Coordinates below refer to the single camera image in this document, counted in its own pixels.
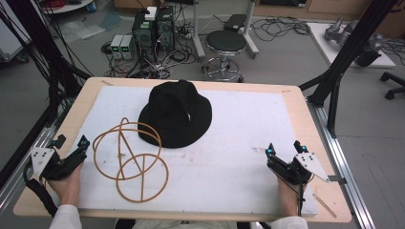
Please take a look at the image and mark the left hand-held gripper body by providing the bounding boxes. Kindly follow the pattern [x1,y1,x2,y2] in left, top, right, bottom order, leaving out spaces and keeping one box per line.
[30,146,84,182]

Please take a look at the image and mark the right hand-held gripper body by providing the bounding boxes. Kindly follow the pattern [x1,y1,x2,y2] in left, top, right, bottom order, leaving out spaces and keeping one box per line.
[279,152,331,186]

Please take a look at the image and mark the brown wire hat stand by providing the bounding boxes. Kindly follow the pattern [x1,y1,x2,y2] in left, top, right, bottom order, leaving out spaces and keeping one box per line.
[92,116,170,204]

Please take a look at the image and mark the black bucket hat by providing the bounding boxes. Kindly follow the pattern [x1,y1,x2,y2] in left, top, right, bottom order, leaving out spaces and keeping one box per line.
[137,79,213,150]

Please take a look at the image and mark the person's right hand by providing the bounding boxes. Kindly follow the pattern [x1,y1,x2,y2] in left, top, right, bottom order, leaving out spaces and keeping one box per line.
[276,176,308,218]

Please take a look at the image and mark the person's left hand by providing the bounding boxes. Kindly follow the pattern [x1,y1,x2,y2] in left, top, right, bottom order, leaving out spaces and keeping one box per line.
[47,161,85,208]

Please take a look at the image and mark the thin wooden stick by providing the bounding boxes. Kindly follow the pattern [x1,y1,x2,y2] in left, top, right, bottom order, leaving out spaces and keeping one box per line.
[311,193,338,219]

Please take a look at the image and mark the white foam mat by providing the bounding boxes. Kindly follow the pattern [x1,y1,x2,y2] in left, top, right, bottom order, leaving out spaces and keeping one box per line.
[56,84,320,218]

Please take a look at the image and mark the person's right white sleeve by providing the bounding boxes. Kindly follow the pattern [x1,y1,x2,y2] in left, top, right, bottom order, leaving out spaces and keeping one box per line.
[269,216,309,229]

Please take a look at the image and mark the person's white sleeve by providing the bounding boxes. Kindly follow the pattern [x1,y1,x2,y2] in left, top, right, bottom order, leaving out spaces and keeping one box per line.
[49,203,83,229]
[269,216,309,229]

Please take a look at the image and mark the person's left white sleeve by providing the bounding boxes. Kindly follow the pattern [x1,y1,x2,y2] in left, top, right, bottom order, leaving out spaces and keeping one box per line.
[49,203,83,229]

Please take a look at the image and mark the white floor platform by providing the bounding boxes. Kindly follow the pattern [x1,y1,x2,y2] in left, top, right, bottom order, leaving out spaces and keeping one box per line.
[307,21,397,70]

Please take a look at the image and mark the white equipment case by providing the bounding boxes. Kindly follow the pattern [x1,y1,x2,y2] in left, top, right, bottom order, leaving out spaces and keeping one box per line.
[0,0,32,63]

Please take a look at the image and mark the white power supply unit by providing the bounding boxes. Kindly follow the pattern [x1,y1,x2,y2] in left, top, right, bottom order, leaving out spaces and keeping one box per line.
[110,34,124,60]
[120,34,137,60]

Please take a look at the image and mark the black office chair base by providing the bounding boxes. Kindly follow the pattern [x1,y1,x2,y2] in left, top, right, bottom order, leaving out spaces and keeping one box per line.
[379,71,405,101]

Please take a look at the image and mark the clear plastic sheet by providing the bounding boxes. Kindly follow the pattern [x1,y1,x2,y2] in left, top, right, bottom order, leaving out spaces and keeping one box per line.
[59,19,107,44]

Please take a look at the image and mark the grey desk leg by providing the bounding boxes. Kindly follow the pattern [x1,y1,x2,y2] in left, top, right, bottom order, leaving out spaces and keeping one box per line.
[242,0,261,60]
[190,0,206,60]

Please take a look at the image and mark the black round stool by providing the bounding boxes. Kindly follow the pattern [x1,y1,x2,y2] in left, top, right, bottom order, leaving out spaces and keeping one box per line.
[201,30,248,82]

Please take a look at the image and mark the black computer tower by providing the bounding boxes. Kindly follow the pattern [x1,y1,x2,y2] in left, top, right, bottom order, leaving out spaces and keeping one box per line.
[131,10,159,62]
[155,5,177,53]

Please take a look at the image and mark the white round table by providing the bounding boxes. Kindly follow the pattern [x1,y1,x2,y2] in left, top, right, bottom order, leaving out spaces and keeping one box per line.
[40,0,97,15]

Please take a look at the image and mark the flat black box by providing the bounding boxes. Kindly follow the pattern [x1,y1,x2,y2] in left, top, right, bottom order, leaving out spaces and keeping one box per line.
[223,13,248,33]

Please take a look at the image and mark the small white box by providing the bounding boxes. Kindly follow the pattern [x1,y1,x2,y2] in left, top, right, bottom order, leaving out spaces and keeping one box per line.
[144,6,159,22]

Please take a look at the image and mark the aluminium rail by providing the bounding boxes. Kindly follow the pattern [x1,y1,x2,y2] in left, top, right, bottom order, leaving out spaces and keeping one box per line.
[306,97,377,229]
[0,104,75,215]

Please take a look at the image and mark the black braided cable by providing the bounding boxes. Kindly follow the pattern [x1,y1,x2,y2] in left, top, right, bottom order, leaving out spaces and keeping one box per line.
[22,157,59,218]

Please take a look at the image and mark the thin black cable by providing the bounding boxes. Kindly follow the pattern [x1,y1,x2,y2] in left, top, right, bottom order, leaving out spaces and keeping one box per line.
[297,177,308,218]

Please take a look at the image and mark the black metal frame stand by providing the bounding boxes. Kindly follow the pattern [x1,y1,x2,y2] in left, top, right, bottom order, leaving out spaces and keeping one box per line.
[298,0,403,139]
[0,0,94,189]

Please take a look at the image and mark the tangle of black cables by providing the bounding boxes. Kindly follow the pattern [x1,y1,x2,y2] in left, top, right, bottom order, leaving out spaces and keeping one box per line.
[250,15,311,43]

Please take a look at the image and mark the tangle of cables near computers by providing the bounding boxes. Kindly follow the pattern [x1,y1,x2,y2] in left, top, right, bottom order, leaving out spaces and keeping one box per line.
[101,41,199,80]

